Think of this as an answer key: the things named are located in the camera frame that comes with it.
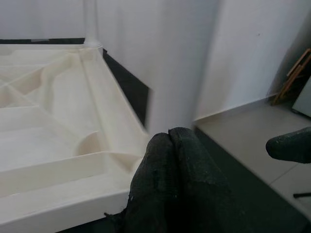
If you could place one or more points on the pale grey panel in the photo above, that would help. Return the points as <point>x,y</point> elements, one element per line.
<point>303,99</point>

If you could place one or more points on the white plastic table leg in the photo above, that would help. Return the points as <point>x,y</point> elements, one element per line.
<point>179,60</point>
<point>90,19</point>

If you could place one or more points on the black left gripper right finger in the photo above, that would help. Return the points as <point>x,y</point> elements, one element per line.
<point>204,199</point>

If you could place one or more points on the black tablecloth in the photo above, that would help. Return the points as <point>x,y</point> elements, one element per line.
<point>255,194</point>

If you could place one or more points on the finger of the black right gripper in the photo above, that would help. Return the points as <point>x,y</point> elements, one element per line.
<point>291,146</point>

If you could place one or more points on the white plastic table top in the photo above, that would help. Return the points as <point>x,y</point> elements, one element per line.
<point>60,109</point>

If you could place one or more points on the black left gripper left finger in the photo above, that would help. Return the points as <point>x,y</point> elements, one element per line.
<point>155,196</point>

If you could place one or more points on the wooden folding frame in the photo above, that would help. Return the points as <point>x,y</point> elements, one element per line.
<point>289,80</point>

